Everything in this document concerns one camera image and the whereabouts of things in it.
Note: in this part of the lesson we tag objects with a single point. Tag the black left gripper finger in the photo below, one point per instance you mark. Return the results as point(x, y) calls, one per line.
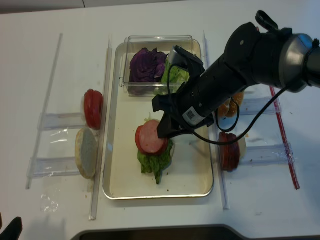
point(13, 230)

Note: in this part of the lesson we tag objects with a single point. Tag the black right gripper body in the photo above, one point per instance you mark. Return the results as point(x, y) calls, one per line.
point(192, 105)

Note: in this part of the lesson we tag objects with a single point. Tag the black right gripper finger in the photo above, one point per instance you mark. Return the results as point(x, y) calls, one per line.
point(178, 130)
point(167, 127)

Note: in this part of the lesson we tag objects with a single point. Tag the pink meat patty slice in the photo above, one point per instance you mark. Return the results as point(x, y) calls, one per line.
point(149, 140)

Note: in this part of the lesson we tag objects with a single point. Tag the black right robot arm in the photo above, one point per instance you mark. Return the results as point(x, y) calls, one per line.
point(277, 58)

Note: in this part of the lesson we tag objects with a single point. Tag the tomato slice on bun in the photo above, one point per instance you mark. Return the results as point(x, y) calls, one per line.
point(137, 142)

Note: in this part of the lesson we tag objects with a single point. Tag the green lettuce in container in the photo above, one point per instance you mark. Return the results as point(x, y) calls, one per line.
point(177, 77)

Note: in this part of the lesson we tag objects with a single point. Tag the green lettuce on bun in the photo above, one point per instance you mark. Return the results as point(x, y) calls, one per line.
point(154, 154)

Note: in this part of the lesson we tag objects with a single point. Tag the dark rear meat patties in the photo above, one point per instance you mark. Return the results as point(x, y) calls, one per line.
point(233, 156)

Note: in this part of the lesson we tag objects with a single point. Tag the tomato slice back left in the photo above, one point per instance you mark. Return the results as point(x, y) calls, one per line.
point(98, 102)

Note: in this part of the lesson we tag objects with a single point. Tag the tomato slice front left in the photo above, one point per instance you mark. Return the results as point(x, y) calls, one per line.
point(88, 109)

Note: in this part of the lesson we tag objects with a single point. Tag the white bread bun half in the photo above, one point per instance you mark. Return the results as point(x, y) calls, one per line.
point(86, 150)

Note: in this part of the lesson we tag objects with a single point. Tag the bottom bun on tray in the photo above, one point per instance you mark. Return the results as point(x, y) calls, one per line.
point(156, 163)

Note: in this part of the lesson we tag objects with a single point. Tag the sesame bun left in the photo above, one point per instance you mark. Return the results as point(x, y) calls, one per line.
point(224, 109)

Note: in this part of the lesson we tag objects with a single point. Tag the sesame bun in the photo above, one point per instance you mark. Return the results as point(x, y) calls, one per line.
point(235, 102)
point(224, 109)

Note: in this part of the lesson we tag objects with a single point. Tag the metal baking tray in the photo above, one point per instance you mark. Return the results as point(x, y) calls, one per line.
point(190, 172)

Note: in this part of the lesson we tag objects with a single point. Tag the sesame bun right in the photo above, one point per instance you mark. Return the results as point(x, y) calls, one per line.
point(235, 102)

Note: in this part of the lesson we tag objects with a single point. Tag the purple cabbage leaves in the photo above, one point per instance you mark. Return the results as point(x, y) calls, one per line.
point(147, 66)

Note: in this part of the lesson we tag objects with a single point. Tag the clear channel upper right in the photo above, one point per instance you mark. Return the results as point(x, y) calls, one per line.
point(252, 106)

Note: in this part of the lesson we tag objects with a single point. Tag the clear channel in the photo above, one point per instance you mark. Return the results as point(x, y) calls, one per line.
point(60, 121)
point(252, 106)
point(279, 154)
point(52, 167)

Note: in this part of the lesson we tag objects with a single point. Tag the clear channel lower left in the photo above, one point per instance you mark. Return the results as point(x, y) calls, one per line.
point(52, 167)

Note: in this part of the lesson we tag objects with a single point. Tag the clear plastic container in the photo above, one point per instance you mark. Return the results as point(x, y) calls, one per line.
point(145, 85)

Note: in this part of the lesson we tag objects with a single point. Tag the clear channel lower right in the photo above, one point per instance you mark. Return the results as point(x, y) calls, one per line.
point(279, 154)

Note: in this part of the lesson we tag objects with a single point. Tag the clear channel upper left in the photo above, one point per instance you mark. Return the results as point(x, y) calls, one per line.
point(60, 121)

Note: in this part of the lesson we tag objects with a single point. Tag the red plastic strip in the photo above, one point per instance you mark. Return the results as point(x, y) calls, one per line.
point(285, 140)

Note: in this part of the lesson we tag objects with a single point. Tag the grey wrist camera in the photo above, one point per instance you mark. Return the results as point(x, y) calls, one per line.
point(185, 60)

